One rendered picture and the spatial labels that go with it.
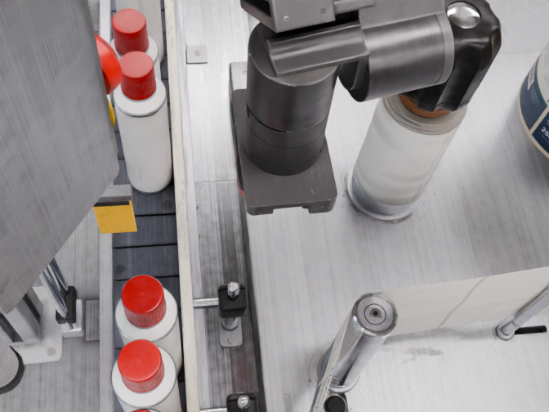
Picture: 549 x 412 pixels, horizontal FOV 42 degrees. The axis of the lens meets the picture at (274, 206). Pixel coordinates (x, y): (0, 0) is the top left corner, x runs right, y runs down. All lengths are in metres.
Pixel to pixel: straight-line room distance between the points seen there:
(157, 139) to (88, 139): 0.42
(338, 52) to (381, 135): 0.30
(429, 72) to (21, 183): 0.27
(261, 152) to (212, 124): 0.46
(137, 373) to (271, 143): 0.20
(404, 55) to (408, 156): 0.29
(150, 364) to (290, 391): 0.24
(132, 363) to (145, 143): 0.27
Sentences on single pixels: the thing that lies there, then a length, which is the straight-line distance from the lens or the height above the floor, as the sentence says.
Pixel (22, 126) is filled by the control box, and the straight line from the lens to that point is 0.28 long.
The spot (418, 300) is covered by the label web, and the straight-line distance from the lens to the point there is 0.65.
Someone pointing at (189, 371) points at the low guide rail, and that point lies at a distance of 0.72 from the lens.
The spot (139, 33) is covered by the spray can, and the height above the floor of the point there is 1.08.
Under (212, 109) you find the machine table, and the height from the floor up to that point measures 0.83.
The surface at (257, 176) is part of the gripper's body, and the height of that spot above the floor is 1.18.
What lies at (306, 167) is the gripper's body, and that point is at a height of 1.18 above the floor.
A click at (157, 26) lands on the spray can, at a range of 0.88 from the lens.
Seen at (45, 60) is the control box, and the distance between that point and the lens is 0.27.
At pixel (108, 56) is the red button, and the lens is 0.36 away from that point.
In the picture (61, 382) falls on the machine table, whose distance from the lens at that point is 0.82.
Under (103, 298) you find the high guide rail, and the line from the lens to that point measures 0.70.
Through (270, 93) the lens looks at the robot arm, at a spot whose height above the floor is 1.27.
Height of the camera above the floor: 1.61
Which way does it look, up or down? 62 degrees down
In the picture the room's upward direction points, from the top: 11 degrees clockwise
